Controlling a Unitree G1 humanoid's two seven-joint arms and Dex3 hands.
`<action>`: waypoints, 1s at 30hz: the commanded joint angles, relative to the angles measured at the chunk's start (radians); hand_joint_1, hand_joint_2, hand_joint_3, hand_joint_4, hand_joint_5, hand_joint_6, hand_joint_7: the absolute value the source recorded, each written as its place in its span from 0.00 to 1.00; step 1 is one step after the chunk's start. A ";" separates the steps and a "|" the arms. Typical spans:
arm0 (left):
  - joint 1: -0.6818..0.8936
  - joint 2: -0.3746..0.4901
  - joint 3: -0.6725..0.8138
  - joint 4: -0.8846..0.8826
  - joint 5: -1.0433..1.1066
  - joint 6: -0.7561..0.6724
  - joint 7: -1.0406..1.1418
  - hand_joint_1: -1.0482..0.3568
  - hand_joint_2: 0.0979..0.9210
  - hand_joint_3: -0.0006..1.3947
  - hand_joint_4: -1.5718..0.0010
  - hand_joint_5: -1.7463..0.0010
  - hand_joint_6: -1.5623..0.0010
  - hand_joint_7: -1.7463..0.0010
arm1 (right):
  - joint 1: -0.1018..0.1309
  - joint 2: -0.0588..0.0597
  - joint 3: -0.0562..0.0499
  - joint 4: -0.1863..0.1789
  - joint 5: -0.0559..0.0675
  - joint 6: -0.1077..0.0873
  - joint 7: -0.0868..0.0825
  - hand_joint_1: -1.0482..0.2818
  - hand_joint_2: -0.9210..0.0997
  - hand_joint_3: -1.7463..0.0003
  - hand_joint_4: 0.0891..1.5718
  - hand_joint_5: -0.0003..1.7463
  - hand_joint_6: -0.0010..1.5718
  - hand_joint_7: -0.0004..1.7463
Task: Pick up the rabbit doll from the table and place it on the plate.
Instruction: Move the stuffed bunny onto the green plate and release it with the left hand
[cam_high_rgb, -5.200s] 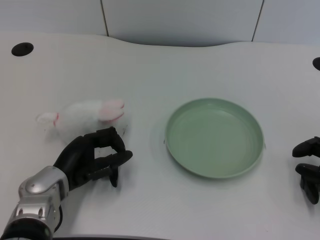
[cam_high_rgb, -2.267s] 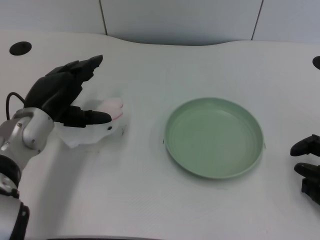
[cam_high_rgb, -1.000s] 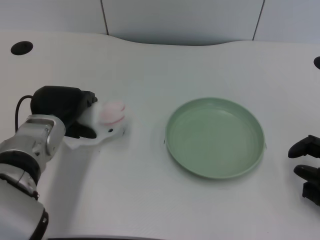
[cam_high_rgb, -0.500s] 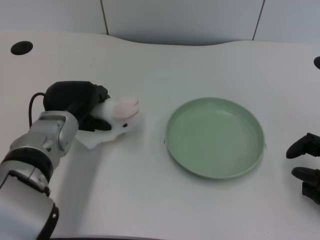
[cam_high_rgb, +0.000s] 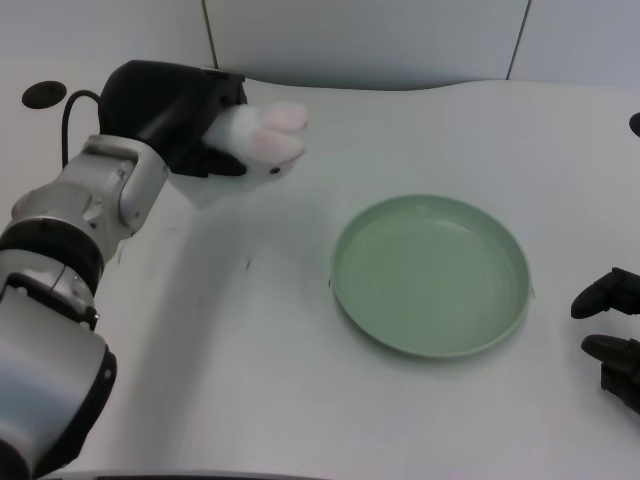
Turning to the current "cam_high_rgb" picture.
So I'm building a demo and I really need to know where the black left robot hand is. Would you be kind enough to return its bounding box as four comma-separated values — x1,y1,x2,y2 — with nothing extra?
99,59,248,179

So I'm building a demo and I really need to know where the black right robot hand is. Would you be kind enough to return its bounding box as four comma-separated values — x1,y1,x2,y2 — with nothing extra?
570,267,640,415

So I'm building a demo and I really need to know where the white plush rabbit doll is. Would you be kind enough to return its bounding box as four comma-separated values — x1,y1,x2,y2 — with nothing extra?
169,101,308,208

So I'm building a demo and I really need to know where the green round plate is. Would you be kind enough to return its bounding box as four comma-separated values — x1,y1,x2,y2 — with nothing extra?
329,193,536,359

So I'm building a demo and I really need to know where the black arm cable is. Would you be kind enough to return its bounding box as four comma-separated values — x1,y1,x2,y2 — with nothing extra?
60,89,104,166

